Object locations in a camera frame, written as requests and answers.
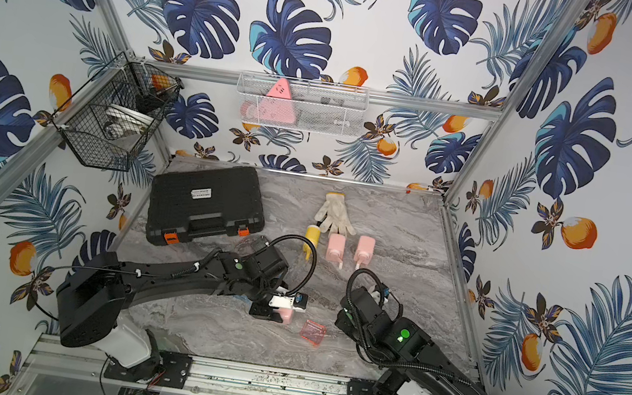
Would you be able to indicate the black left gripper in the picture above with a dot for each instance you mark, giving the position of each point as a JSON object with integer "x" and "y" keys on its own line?
{"x": 265, "y": 310}

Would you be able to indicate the yellow pencil sharpener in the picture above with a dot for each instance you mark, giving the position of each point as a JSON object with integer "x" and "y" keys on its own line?
{"x": 313, "y": 234}

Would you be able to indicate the pink pencil sharpener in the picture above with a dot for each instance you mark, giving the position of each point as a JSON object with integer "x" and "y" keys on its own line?
{"x": 335, "y": 249}
{"x": 364, "y": 251}
{"x": 286, "y": 315}

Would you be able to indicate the pink clear sharpener tray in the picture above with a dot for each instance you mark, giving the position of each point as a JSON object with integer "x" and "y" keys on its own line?
{"x": 313, "y": 333}

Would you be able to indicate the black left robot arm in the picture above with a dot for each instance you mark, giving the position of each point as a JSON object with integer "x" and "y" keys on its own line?
{"x": 94, "y": 294}

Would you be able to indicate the grey clear sharpener tray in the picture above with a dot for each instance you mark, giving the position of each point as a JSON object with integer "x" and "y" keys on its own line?
{"x": 255, "y": 243}

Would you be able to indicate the white knit work glove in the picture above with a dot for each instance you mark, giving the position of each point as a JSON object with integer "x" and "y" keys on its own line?
{"x": 332, "y": 218}

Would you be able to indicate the black plastic tool case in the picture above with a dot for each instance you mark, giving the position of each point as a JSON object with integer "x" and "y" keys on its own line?
{"x": 185, "y": 206}

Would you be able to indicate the pink triangular object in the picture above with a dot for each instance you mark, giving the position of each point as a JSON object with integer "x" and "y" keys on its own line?
{"x": 277, "y": 106}

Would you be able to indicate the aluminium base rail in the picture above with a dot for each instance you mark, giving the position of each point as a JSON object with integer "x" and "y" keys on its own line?
{"x": 191, "y": 375}

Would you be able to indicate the clear wall-mounted shelf bin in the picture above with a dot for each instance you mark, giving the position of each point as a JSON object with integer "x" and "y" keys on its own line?
{"x": 321, "y": 107}

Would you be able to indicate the black wire basket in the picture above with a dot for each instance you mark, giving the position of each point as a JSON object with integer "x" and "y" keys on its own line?
{"x": 125, "y": 104}

